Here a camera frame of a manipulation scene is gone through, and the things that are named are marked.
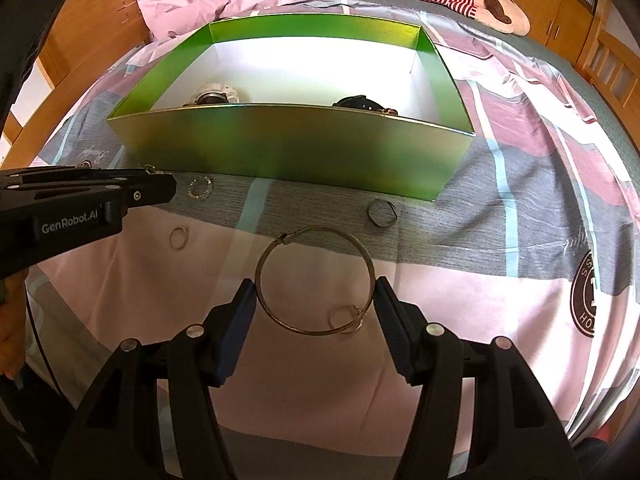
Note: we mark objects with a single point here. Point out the silver bangle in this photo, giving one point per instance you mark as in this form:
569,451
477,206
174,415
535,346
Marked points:
305,331

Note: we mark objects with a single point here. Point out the white watch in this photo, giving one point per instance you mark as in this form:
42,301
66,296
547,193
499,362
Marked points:
215,94

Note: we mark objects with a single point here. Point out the wooden wardrobe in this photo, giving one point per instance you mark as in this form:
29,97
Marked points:
90,25

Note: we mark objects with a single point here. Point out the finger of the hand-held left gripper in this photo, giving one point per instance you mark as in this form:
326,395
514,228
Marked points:
150,190
75,174

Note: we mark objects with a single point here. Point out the printed bed sheet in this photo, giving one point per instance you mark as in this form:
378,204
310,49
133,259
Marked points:
500,260

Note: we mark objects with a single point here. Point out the wooden slatted bed rail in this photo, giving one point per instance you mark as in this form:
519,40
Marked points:
612,60

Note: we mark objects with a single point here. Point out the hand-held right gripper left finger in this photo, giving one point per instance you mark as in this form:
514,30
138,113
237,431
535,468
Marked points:
235,330

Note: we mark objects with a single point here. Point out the person's left hand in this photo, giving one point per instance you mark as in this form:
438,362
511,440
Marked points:
9,340

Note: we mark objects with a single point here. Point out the black watch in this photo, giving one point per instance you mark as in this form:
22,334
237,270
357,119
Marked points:
356,101

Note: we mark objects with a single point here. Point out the wooden bed frame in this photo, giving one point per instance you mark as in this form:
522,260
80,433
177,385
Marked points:
55,120

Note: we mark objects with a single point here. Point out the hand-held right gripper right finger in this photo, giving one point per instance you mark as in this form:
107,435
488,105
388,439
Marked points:
395,325

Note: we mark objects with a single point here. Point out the green cardboard box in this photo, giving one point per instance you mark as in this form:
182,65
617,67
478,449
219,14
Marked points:
300,160

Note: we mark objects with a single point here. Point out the wooden cabinets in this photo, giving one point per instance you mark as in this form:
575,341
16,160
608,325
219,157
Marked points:
555,5

